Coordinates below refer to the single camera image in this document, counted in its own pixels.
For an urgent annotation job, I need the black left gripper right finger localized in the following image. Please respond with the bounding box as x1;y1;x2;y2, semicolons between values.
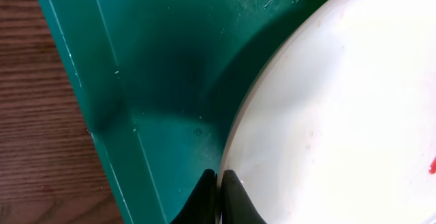
221;170;266;224

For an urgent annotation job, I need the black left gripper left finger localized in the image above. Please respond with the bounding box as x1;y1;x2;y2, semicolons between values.
170;169;217;224

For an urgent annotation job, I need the white plate with red stain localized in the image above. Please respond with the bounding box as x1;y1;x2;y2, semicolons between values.
221;0;435;223

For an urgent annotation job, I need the teal plastic tray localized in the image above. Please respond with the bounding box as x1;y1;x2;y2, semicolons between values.
38;0;327;223

